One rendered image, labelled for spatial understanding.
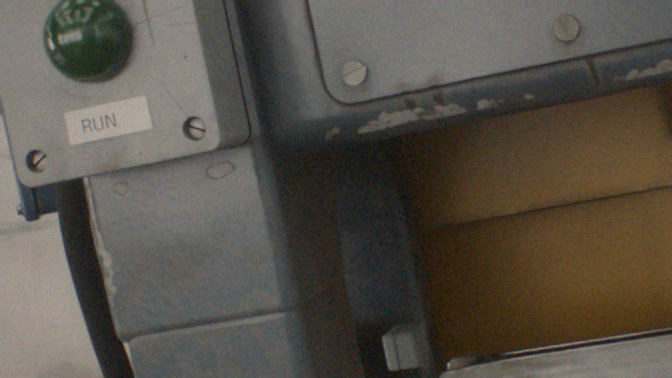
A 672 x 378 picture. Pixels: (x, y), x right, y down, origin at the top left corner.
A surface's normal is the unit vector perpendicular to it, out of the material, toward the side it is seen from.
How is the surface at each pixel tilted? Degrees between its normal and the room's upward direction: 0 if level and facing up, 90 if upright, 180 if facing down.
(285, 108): 90
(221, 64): 90
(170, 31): 90
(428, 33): 90
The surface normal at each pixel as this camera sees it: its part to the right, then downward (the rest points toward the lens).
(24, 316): -0.24, 0.10
